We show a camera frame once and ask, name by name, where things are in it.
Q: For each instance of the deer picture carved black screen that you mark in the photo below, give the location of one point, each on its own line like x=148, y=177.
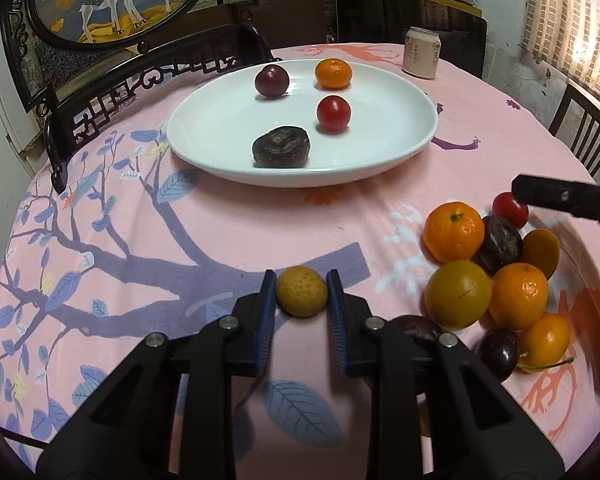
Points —
x=105, y=10

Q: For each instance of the dark wooden slatted chair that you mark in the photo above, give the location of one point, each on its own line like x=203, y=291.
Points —
x=580, y=120

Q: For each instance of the small orange citrus fruit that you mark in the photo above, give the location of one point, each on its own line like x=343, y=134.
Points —
x=545, y=340

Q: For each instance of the white oval plate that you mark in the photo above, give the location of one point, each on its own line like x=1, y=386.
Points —
x=220, y=125

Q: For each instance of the small yellow-orange round fruit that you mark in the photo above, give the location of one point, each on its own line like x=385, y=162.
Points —
x=541, y=252

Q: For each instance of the black chair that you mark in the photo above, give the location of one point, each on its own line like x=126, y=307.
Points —
x=410, y=10

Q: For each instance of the brown wooden chair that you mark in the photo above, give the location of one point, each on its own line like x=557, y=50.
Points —
x=290, y=20

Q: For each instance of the dark purple plum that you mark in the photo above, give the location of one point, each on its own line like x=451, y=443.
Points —
x=420, y=327

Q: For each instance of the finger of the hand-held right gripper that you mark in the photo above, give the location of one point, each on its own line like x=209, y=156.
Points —
x=555, y=195

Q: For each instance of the dark red plum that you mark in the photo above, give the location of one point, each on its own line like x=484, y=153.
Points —
x=271, y=80

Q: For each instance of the smooth yellow-orange round fruit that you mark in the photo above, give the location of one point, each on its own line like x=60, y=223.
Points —
x=457, y=293

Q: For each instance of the dark cherry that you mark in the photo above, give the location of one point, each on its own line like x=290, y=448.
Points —
x=499, y=353

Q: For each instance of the orange mandarin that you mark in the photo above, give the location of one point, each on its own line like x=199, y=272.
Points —
x=333, y=73
x=517, y=295
x=453, y=231

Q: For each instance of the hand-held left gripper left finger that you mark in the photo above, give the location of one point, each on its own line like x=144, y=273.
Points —
x=267, y=310

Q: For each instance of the dark brown water chestnut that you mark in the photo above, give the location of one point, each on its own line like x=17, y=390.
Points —
x=500, y=244
x=280, y=147

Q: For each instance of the pink printed tablecloth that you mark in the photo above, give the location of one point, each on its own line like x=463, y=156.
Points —
x=180, y=260

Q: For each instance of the pale pink drink can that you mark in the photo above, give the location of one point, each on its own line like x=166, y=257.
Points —
x=421, y=52

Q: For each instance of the small yellow kumquat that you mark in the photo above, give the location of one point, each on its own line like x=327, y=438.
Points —
x=301, y=291

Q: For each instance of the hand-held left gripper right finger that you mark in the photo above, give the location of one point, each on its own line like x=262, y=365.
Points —
x=336, y=310

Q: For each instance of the red cherry tomato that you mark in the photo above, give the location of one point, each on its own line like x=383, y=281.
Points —
x=333, y=113
x=507, y=210

